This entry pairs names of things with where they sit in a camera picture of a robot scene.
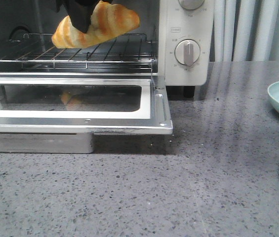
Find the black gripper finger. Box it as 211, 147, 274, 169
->
55, 0, 99, 33

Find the striped croissant bread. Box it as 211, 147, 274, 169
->
52, 0, 140, 48

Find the glass oven door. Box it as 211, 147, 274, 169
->
0, 75, 174, 154

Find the cream Toshiba toaster oven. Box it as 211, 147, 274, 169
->
0, 0, 214, 97

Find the upper cream temperature knob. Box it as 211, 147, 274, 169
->
179, 0, 204, 10

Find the lower cream timer knob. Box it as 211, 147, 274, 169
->
174, 39, 200, 66

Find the pale grey curtain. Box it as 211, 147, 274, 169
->
210, 0, 279, 62

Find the wire oven rack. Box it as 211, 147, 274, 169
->
0, 33, 158, 73

